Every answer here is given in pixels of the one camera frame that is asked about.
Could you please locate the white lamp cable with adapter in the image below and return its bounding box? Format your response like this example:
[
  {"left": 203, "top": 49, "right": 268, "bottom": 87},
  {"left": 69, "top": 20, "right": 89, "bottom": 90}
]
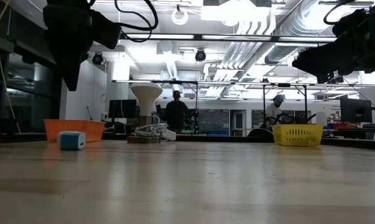
[{"left": 133, "top": 114, "right": 178, "bottom": 141}]

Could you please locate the yellow extension cable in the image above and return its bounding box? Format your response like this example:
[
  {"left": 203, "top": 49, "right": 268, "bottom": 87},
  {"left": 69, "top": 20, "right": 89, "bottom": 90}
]
[{"left": 0, "top": 0, "right": 22, "bottom": 134}]

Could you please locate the blue white charger cube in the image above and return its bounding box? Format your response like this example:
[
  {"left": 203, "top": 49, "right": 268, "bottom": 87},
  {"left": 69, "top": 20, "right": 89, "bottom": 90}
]
[{"left": 57, "top": 131, "right": 87, "bottom": 151}]

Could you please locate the yellow plastic basket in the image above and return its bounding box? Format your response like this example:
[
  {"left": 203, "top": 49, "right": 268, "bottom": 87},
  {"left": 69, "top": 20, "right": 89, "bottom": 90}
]
[{"left": 272, "top": 124, "right": 325, "bottom": 147}]

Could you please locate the white glass door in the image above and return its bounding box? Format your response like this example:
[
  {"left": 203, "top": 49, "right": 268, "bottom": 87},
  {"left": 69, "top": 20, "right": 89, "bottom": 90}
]
[{"left": 230, "top": 110, "right": 247, "bottom": 137}]

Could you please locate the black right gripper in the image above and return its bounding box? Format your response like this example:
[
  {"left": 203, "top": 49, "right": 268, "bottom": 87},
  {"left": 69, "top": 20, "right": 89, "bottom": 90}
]
[{"left": 292, "top": 29, "right": 375, "bottom": 84}]

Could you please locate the black curved chair back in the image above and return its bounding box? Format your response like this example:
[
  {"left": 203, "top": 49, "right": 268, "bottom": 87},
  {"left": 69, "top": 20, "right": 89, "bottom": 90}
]
[{"left": 248, "top": 128, "right": 274, "bottom": 138}]

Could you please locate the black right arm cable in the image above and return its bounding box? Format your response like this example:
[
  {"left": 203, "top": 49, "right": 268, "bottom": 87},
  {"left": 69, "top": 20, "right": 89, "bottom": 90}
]
[{"left": 323, "top": 0, "right": 357, "bottom": 26}]

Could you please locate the black ceiling camera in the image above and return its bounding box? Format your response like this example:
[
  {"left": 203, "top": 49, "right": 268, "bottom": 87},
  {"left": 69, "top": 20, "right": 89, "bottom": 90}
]
[{"left": 92, "top": 52, "right": 105, "bottom": 66}]

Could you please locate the white hanging ring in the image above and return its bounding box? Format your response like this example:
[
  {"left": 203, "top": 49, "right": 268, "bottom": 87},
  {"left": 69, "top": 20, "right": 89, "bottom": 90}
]
[{"left": 171, "top": 8, "right": 189, "bottom": 26}]

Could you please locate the black aluminium rig frame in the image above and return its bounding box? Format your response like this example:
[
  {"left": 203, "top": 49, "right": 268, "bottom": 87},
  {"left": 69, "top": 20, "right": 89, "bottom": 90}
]
[{"left": 0, "top": 32, "right": 375, "bottom": 152}]

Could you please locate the white bulb lamp brass base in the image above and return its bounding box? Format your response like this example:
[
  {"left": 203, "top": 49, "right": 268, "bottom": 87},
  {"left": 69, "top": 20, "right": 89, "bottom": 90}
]
[{"left": 127, "top": 82, "right": 163, "bottom": 144}]

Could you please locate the person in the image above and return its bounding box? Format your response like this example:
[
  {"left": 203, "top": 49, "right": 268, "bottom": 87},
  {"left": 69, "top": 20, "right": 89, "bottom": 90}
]
[
  {"left": 164, "top": 90, "right": 191, "bottom": 131},
  {"left": 264, "top": 94, "right": 285, "bottom": 129}
]

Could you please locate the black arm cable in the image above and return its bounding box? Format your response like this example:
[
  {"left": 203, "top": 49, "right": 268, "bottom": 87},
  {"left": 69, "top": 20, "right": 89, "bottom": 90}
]
[
  {"left": 323, "top": 0, "right": 357, "bottom": 26},
  {"left": 114, "top": 0, "right": 159, "bottom": 43}
]

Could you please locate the red storage box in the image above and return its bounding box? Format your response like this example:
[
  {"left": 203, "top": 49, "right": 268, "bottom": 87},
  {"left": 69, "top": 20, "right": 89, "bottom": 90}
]
[{"left": 332, "top": 121, "right": 356, "bottom": 130}]

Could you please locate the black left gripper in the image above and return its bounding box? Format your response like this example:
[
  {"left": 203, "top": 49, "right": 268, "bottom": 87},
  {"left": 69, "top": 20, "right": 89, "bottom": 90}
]
[{"left": 44, "top": 3, "right": 123, "bottom": 91}]

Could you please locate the black computer monitor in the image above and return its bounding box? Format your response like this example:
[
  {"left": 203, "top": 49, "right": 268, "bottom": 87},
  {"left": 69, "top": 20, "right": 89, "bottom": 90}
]
[
  {"left": 108, "top": 99, "right": 138, "bottom": 119},
  {"left": 340, "top": 98, "right": 373, "bottom": 123}
]

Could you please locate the orange plastic basket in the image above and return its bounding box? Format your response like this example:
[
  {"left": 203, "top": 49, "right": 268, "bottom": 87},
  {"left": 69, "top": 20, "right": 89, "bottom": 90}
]
[{"left": 44, "top": 119, "right": 107, "bottom": 143}]

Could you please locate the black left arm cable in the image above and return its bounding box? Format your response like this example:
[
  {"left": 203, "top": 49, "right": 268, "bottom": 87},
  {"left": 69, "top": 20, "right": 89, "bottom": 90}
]
[{"left": 114, "top": 0, "right": 159, "bottom": 43}]

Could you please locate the silver ventilation duct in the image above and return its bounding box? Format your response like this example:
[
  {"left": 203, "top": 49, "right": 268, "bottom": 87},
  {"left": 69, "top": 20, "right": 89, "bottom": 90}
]
[{"left": 265, "top": 0, "right": 344, "bottom": 65}]

